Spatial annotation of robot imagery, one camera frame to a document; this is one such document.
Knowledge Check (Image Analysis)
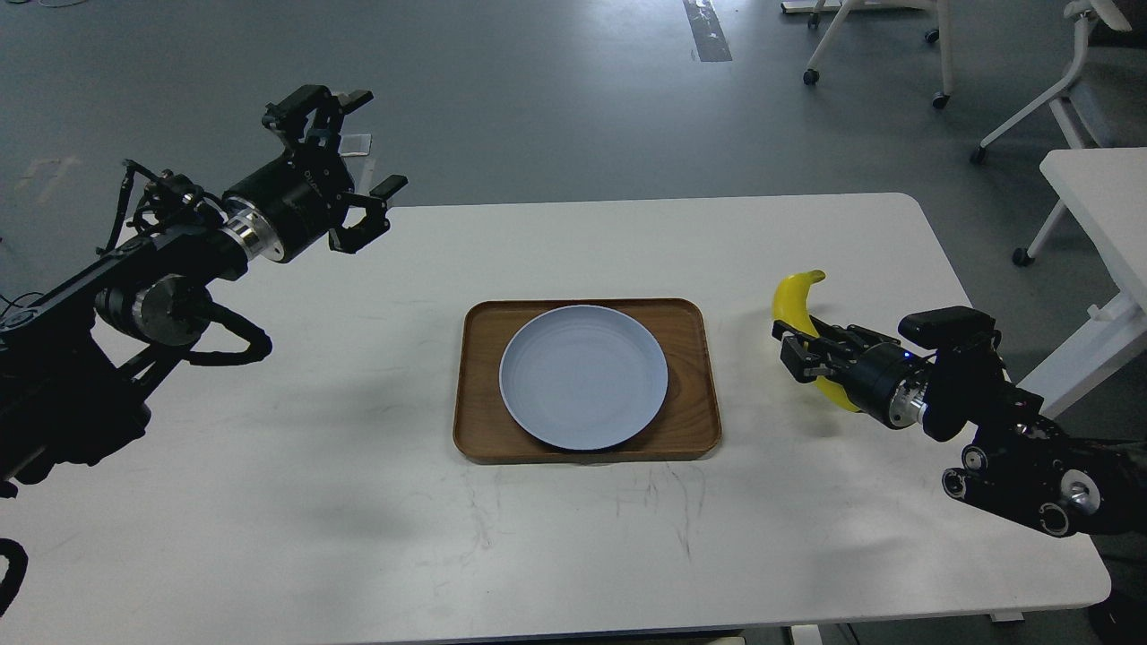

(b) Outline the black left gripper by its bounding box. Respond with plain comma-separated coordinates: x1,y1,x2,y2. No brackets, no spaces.
224,84,409,262

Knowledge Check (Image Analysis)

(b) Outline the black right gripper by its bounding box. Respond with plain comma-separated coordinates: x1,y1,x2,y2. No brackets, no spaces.
772,317,929,430

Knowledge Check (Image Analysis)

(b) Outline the yellow banana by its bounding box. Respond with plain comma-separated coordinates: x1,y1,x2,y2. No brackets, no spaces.
772,269,860,413

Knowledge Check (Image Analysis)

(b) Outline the light blue plate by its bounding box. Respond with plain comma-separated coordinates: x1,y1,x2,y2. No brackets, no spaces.
498,305,670,451

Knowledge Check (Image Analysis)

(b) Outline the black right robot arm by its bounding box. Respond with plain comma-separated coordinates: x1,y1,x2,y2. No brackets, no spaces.
772,306,1144,538

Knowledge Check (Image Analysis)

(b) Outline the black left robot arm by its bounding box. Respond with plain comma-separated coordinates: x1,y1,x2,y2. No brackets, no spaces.
1,84,407,499

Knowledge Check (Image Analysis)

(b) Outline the brown wooden tray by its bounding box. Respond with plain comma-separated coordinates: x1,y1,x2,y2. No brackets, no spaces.
453,298,721,465

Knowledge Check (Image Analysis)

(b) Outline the white chair base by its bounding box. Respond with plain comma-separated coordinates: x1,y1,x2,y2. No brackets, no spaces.
780,1,955,112

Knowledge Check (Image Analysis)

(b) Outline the white rolling chair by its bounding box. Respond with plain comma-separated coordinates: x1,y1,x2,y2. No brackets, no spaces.
970,1,1146,165

